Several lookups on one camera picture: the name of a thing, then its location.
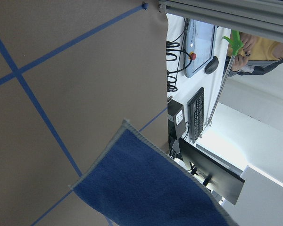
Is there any blue grey microfibre towel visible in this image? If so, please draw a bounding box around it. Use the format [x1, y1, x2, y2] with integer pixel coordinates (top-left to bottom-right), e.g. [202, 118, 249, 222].
[71, 120, 235, 226]

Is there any black dock box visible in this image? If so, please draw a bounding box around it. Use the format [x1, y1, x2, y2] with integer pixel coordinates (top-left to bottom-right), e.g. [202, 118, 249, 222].
[167, 99, 186, 139]

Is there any black keyboard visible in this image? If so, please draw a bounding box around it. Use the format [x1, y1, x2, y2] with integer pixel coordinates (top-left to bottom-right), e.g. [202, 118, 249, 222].
[188, 87, 204, 144]

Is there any black computer mouse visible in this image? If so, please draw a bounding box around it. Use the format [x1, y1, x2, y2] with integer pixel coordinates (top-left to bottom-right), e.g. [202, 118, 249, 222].
[204, 56, 219, 74]

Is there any grey teach pendant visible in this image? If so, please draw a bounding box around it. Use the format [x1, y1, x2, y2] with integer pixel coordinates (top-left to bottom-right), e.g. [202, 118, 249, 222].
[184, 19, 217, 78]

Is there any black monitor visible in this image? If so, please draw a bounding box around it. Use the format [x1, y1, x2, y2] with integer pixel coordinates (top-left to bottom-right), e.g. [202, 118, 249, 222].
[178, 138, 245, 205]

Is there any person in yellow shirt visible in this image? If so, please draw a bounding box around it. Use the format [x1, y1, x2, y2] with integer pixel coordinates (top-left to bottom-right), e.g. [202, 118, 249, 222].
[228, 32, 283, 77]

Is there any black cable bundle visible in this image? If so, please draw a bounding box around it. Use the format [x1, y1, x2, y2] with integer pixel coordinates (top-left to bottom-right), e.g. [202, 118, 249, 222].
[166, 17, 194, 93]

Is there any green handled reacher grabber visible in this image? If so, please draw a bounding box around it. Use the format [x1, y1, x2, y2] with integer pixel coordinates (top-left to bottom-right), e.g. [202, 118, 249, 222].
[206, 30, 244, 126]

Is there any aluminium extrusion frame beam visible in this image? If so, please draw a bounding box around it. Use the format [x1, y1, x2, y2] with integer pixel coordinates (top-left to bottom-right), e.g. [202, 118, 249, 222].
[158, 0, 283, 43]

